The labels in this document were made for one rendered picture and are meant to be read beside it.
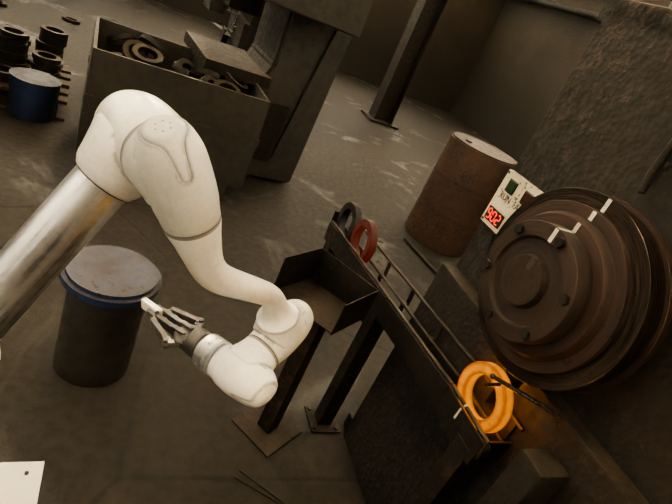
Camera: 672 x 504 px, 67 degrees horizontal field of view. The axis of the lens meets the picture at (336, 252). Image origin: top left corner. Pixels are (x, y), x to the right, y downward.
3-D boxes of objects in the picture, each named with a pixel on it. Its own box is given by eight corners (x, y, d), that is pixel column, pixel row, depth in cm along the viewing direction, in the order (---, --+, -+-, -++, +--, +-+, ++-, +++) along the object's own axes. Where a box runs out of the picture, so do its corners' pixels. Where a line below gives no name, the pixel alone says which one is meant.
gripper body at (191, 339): (218, 328, 126) (193, 310, 130) (191, 344, 120) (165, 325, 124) (216, 351, 130) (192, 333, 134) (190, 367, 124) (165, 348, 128)
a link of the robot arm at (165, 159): (240, 219, 86) (207, 182, 94) (218, 123, 74) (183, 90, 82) (166, 251, 81) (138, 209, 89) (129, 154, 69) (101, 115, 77)
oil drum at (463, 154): (446, 228, 482) (494, 142, 443) (477, 263, 435) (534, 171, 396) (393, 215, 456) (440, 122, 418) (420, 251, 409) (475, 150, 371)
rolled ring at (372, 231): (376, 230, 199) (383, 231, 200) (360, 211, 214) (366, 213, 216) (359, 270, 205) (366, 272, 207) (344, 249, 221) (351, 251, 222)
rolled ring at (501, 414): (517, 399, 124) (526, 399, 125) (478, 346, 138) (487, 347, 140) (478, 448, 132) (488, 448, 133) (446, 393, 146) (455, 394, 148)
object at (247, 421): (258, 390, 211) (322, 247, 180) (303, 434, 201) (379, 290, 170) (221, 410, 195) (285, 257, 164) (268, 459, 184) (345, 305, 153)
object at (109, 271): (138, 337, 210) (162, 252, 191) (135, 397, 184) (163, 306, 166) (50, 328, 196) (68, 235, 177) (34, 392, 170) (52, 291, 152)
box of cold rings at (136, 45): (218, 155, 413) (248, 59, 379) (237, 205, 350) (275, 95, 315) (77, 121, 363) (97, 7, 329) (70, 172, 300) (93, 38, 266)
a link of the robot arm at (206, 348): (207, 355, 117) (189, 342, 119) (205, 383, 121) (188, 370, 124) (236, 337, 123) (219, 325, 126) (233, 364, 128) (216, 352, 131)
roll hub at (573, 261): (477, 294, 134) (535, 202, 122) (540, 372, 112) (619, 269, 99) (460, 291, 131) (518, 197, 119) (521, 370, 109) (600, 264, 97)
